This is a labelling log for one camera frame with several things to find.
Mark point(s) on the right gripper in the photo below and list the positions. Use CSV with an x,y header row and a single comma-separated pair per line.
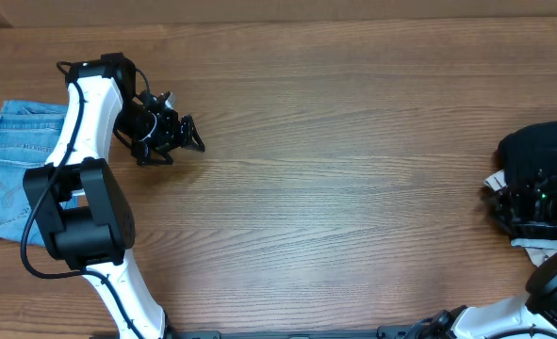
x,y
502,207

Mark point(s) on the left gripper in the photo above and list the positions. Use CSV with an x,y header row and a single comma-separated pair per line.
x,y
172,137

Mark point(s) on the black shorts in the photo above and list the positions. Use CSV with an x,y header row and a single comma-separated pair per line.
x,y
528,151

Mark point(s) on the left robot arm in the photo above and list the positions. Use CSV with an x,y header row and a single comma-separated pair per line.
x,y
81,224

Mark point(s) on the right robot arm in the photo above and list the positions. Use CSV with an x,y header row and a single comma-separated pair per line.
x,y
531,315

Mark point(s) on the white folded garment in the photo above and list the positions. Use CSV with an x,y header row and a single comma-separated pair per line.
x,y
539,250

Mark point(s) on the blue denim jeans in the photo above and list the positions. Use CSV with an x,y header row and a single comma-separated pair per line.
x,y
29,132

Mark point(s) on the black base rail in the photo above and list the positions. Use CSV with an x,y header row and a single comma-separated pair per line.
x,y
382,332

